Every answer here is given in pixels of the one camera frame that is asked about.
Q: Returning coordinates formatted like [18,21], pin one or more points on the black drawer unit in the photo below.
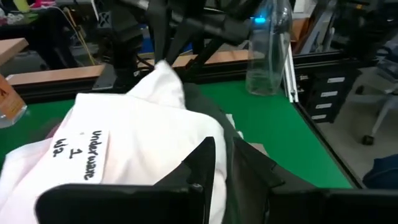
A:
[329,93]

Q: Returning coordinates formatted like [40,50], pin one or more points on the white handwritten paper tag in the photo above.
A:
[77,155]

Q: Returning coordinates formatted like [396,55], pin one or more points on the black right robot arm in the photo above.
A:
[124,40]

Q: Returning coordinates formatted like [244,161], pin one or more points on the small white cloth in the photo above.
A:
[140,130]

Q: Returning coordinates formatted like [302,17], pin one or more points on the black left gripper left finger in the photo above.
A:
[124,205]

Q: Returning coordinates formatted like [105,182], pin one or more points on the silver frame bracket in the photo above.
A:
[289,71]

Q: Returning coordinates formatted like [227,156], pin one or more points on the grey office chair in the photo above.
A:
[385,93]

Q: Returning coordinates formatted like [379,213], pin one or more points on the light wooden table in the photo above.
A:
[11,48]

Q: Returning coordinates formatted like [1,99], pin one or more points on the dark green garment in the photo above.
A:
[224,124]

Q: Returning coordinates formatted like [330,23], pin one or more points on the green work mat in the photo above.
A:
[273,124]

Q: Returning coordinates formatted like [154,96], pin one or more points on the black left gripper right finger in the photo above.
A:
[311,207]

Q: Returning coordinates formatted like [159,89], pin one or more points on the clear plastic spray bottle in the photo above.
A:
[267,62]

